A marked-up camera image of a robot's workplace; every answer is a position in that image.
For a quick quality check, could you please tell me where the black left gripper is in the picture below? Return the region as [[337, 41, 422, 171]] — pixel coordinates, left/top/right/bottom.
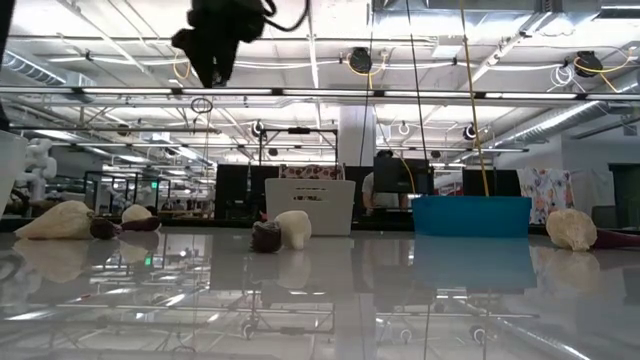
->
[[172, 0, 266, 88]]

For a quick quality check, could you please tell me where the small garlic bulb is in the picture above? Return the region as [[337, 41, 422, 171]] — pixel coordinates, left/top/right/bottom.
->
[[273, 209, 313, 251], [121, 203, 154, 225]]

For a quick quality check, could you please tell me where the small dark sweet potato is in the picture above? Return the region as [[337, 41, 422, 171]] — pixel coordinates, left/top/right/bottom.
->
[[88, 217, 121, 241]]

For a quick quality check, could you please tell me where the large elongated garlic bulb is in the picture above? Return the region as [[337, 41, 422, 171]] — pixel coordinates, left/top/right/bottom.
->
[[13, 199, 96, 241]]

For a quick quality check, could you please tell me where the long horizontal light bar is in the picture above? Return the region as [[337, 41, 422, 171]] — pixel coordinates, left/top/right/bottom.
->
[[0, 84, 640, 102]]

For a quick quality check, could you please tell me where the black screen panel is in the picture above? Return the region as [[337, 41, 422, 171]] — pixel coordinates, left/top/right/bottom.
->
[[373, 156, 435, 196], [249, 165, 280, 221], [462, 168, 522, 197], [214, 163, 250, 221]]

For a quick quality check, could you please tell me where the red floral cloth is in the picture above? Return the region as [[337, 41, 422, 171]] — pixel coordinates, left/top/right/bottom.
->
[[279, 164, 345, 180]]

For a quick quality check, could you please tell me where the white building column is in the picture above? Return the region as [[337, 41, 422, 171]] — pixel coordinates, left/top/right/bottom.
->
[[338, 104, 377, 166]]

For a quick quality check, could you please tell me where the white slotted plastic basket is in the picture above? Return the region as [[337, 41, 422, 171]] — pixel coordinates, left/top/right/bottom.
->
[[264, 177, 357, 237]]

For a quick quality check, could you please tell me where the white robot figure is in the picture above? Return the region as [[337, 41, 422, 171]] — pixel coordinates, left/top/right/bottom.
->
[[19, 138, 59, 201]]

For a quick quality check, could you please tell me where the person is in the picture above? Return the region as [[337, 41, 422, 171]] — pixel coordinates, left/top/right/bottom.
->
[[360, 148, 409, 210]]

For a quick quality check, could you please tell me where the blue plastic basket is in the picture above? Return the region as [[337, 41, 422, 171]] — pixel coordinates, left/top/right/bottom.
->
[[411, 195, 533, 238]]

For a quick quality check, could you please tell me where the colourful floral cloth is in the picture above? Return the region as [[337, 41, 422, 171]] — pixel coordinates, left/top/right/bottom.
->
[[517, 167, 576, 225]]

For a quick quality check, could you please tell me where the white hanging cloth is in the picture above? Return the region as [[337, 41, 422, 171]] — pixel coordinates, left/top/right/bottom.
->
[[572, 169, 616, 216]]

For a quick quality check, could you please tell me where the dark green cabinet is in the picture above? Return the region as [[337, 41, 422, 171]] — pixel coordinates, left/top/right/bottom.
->
[[608, 163, 640, 229]]

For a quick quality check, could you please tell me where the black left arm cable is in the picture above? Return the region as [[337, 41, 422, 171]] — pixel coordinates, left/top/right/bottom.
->
[[262, 0, 310, 33]]

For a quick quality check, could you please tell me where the black metal frame stand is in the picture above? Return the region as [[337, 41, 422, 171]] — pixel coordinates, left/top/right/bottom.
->
[[257, 127, 340, 169]]

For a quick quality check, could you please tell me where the black ceiling cable reel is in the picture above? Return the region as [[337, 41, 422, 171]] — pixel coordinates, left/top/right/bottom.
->
[[346, 46, 375, 76], [573, 49, 604, 79]]

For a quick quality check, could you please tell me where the yellow hanging cable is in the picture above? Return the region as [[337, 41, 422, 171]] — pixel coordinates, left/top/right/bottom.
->
[[458, 0, 491, 197]]

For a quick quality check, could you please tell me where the silver air duct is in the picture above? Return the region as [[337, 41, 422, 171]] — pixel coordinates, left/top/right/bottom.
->
[[492, 74, 640, 149]]

